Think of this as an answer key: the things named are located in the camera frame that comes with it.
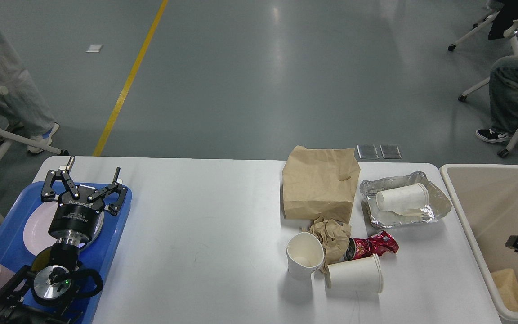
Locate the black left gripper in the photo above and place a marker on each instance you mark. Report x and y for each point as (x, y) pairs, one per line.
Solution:
(77, 220)

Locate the brown paper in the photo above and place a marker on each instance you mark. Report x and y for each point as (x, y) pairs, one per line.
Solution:
(334, 237)
(507, 285)

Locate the pink plate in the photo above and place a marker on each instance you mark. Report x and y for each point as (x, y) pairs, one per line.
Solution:
(36, 236)

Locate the dark teal mug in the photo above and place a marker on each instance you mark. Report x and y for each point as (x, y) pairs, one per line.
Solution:
(42, 260)

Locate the brown paper bag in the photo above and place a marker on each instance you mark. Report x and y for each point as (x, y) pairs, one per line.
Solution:
(319, 183)

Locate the white paper cup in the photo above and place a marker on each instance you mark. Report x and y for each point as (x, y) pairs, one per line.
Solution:
(305, 255)
(362, 275)

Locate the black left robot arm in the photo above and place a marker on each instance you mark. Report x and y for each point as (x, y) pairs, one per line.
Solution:
(57, 245)

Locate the light green plate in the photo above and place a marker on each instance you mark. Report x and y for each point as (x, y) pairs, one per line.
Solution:
(96, 233)

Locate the white plastic bin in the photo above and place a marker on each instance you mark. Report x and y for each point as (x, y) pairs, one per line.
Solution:
(485, 196)

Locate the blue plastic tray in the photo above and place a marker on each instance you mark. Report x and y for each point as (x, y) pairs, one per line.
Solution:
(98, 255)

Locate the aluminium foil tray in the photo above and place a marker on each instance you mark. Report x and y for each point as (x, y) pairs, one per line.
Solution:
(438, 207)

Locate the standing person in black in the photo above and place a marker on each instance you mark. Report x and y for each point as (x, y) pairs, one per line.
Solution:
(24, 105)

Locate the white container in foil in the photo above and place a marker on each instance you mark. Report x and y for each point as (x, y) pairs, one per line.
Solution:
(403, 199)

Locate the red snack wrapper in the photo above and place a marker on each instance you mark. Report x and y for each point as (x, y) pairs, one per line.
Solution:
(379, 243)

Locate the lying white paper cup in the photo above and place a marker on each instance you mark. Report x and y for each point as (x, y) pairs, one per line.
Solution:
(362, 275)

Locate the right floor socket plate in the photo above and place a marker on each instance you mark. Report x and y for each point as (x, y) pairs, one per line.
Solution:
(390, 152)

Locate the floor socket plate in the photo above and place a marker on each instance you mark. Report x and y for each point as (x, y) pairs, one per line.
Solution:
(367, 152)
(390, 152)

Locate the left floor socket plate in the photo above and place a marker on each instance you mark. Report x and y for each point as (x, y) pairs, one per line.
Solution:
(367, 152)

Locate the crumpled brown paper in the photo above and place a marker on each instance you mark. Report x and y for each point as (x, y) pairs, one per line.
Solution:
(334, 237)

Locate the white office chair right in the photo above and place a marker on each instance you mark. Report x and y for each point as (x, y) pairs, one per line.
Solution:
(511, 34)

